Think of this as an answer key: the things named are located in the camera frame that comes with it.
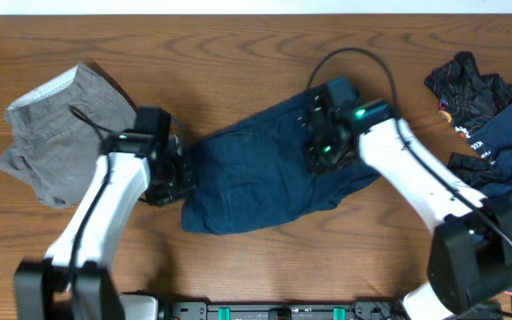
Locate navy blue shorts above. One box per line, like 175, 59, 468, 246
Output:
181, 93, 379, 235

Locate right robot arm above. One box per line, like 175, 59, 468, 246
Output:
306, 97, 512, 319

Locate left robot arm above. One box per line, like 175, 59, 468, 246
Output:
14, 132, 195, 319

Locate folded grey-brown shorts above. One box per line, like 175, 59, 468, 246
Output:
0, 63, 136, 209

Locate black printed garment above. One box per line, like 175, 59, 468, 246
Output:
423, 51, 512, 177

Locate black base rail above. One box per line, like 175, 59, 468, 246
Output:
117, 291, 501, 320

